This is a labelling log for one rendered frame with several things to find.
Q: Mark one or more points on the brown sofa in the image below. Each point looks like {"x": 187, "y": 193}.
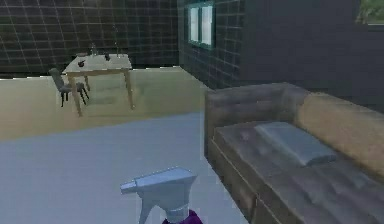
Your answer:
{"x": 300, "y": 186}

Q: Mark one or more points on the window with green view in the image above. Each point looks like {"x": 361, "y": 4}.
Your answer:
{"x": 370, "y": 12}

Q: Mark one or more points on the thin clear glass stem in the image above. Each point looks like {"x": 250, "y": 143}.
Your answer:
{"x": 117, "y": 43}

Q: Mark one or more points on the clear glass bottle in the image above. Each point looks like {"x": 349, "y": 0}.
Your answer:
{"x": 93, "y": 50}

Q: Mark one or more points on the light wooden table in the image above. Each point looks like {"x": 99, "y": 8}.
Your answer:
{"x": 100, "y": 66}

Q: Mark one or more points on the grey chair black legs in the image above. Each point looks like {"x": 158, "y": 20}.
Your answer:
{"x": 65, "y": 87}

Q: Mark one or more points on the teal framed window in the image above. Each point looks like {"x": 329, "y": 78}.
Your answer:
{"x": 200, "y": 25}

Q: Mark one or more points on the small black object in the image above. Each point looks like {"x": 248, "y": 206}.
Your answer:
{"x": 81, "y": 63}
{"x": 107, "y": 57}

